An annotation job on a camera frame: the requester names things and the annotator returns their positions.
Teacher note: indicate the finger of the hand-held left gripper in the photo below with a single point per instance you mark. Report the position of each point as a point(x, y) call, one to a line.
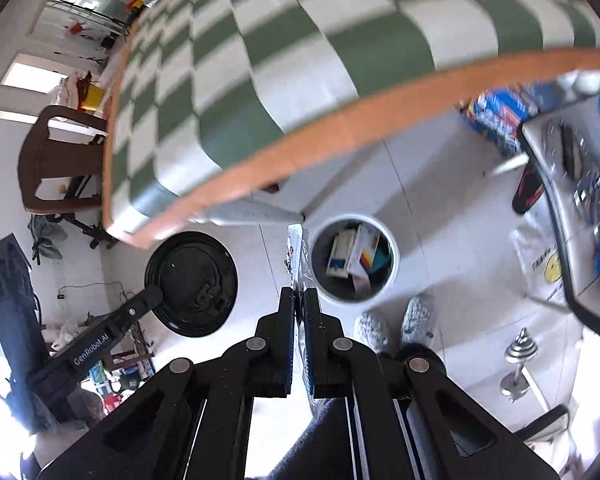
point(142, 302)

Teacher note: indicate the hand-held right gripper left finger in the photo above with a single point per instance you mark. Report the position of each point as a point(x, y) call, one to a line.
point(290, 345)

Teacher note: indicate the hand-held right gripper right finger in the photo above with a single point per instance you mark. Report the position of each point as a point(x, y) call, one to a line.
point(308, 350)

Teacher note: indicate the black plastic cup lid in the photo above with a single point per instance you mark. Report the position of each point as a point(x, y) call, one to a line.
point(195, 280)

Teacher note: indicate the white round trash bin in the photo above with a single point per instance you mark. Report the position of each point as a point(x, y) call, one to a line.
point(325, 292)

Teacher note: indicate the silver blister pack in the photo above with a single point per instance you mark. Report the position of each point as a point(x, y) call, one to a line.
point(296, 255)

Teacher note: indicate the grey slipper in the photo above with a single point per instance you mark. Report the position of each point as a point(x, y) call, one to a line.
point(369, 330)
point(417, 316)

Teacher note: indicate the grey cloth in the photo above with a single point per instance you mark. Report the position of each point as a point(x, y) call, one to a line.
point(45, 237)

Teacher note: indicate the black exercise machine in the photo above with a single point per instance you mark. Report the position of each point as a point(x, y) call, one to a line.
point(87, 225)

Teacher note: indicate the grey metal table leg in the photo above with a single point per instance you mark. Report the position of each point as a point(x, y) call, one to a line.
point(250, 212)

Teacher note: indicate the dark wooden chair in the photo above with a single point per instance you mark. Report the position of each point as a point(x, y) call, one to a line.
point(35, 160)

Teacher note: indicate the yellow bucket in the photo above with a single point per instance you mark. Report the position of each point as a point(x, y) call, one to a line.
point(94, 96)

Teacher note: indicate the chrome dumbbell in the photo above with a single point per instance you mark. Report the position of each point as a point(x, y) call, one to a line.
point(520, 360)

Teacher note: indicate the pile of clothes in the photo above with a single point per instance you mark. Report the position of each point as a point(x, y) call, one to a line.
point(70, 87)

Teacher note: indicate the white plastic bag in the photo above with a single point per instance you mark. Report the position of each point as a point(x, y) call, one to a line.
point(542, 260)

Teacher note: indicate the red black slipper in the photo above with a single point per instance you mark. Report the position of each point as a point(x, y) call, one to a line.
point(527, 190)

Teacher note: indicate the green white checkered tablecloth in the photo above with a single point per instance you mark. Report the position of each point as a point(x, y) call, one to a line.
point(305, 50)

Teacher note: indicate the blue printed box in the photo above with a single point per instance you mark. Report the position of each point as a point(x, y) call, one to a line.
point(495, 110)

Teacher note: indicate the black framed grey stool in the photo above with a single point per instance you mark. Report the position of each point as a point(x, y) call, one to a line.
point(565, 185)

